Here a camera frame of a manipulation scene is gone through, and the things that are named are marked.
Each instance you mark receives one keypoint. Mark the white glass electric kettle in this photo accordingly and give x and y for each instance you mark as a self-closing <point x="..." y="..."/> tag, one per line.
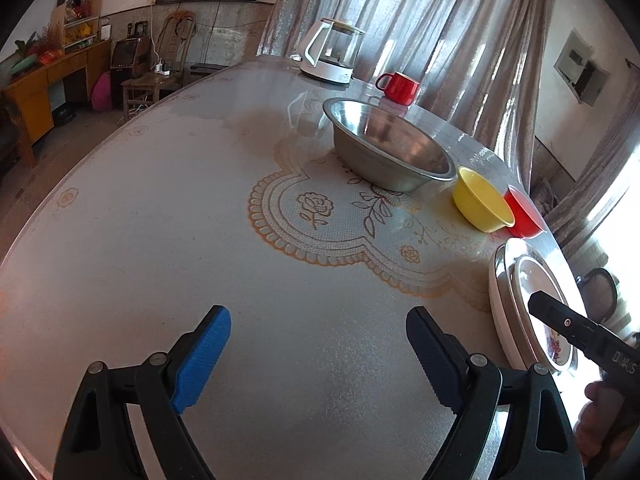
<point x="330" y="55"/>

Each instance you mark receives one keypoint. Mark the wall electrical box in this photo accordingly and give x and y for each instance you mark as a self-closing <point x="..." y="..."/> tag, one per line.
<point x="580" y="67"/>

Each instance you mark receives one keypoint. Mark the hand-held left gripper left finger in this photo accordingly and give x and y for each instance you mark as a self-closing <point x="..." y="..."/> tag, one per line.
<point x="202" y="355"/>

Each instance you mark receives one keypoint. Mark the grey side curtain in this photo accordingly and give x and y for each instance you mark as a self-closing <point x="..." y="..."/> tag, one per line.
<point x="600" y="185"/>

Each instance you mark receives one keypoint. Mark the pink bag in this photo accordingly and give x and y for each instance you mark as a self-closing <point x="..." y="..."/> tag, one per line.
<point x="102" y="95"/>

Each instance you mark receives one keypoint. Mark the yellow plastic bowl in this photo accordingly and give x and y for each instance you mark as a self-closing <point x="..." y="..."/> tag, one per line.
<point x="482" y="200"/>

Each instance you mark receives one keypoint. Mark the red plastic bowl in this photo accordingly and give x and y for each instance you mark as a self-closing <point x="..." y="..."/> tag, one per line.
<point x="525" y="215"/>

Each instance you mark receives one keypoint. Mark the white power strip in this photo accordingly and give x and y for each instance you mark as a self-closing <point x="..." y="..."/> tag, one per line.
<point x="162" y="68"/>

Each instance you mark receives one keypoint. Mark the person's right hand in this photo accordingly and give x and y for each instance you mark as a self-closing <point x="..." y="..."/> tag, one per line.
<point x="607" y="420"/>

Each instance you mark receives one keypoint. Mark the wooden desk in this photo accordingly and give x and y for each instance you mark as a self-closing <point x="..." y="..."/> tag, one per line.
<point x="35" y="95"/>

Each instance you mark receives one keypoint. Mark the desk shelf with ornaments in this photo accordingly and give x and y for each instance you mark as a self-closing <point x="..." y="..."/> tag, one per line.
<point x="80" y="20"/>

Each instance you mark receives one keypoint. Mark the red mug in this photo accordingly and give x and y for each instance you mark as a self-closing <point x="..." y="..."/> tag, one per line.
<point x="400" y="87"/>

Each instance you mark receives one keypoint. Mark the small old television set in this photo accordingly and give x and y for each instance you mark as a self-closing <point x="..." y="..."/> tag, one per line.
<point x="127" y="57"/>

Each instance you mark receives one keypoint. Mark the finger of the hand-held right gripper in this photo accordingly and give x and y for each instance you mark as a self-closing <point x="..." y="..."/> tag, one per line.
<point x="565" y="321"/>

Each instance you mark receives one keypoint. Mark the white plate with red characters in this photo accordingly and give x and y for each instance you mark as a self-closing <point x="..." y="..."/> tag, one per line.
<point x="537" y="282"/>

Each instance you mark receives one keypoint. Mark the black low bench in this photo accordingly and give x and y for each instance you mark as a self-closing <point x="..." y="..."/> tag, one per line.
<point x="207" y="67"/>

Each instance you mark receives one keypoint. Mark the oval plate with floral rim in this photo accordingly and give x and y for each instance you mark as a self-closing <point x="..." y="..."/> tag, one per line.
<point x="496" y="300"/>

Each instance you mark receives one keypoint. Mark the stainless steel basin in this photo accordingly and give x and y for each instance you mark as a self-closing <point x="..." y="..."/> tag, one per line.
<point x="390" y="145"/>

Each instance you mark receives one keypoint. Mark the grey sheer curtain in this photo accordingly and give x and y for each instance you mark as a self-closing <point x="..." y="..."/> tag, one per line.
<point x="425" y="25"/>

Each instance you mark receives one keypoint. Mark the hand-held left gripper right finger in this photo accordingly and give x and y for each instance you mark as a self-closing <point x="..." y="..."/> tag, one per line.
<point x="435" y="360"/>

